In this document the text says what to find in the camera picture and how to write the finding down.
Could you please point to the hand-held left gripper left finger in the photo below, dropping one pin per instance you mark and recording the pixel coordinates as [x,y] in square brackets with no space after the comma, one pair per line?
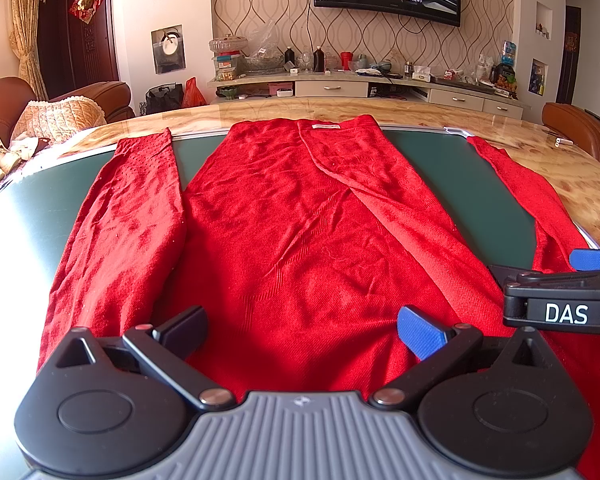
[180,327]

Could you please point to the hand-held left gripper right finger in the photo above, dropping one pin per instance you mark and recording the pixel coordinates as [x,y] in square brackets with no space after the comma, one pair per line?
[422,332]

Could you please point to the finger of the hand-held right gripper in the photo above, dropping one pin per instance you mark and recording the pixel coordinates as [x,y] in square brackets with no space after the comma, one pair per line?
[517,275]
[597,259]

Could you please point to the red knit cardigan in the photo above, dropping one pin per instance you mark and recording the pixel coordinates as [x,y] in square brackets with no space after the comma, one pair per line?
[290,240]

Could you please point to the white small object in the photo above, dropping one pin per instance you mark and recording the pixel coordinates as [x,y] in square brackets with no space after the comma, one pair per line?
[563,142]

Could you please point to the brown leather armchair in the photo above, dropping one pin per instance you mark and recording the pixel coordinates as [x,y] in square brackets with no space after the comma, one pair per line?
[580,130]
[112,95]

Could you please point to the blue printed box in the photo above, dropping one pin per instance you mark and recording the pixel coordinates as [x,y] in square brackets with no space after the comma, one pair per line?
[537,80]

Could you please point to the dark narrow door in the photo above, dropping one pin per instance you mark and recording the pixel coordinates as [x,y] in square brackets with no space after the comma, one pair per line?
[572,70]

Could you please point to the colourful snack bag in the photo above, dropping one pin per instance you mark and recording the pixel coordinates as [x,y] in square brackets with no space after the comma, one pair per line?
[506,79]

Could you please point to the white tissue box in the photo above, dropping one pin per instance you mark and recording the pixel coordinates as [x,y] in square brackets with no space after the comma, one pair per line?
[421,75]

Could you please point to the black handbag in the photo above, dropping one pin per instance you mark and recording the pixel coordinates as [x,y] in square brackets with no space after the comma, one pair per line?
[164,100]

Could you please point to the red plastic bag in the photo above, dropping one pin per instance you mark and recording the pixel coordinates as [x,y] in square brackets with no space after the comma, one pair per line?
[195,95]

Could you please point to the white crumpled cloth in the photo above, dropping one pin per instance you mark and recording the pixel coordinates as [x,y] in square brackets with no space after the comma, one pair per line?
[24,147]

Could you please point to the green bowl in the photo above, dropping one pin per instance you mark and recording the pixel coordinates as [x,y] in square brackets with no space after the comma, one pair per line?
[227,93]

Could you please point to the beige quilted cushion cover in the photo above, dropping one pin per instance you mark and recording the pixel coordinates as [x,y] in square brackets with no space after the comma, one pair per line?
[60,120]

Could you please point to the white small box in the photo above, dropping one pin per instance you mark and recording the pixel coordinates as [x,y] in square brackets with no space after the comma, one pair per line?
[285,92]

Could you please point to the beige TV cabinet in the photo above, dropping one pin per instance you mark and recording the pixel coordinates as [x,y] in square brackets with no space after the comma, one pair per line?
[330,89]

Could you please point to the stacked colourful boxes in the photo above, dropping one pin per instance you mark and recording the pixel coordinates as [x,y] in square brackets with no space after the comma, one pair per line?
[227,67]

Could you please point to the red cup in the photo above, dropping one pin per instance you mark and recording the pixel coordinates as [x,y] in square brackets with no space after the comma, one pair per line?
[347,60]

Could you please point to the clear plastic bag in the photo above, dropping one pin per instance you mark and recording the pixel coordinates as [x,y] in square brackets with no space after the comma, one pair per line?
[264,55]

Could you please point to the glass lidded candy dish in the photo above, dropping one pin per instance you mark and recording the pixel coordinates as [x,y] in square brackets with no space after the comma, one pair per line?
[228,45]

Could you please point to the brown leather sofa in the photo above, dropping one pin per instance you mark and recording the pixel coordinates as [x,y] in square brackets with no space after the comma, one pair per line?
[2,102]

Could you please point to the dark wooden door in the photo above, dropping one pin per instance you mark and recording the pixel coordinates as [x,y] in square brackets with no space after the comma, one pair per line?
[80,55]

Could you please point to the dark glass bottle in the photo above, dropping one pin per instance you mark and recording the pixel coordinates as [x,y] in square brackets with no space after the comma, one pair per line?
[290,57]
[319,60]

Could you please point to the red door ornament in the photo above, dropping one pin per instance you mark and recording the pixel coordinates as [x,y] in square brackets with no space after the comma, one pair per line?
[86,2]

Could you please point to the yellow curtain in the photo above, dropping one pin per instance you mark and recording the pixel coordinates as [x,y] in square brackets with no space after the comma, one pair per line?
[27,25]

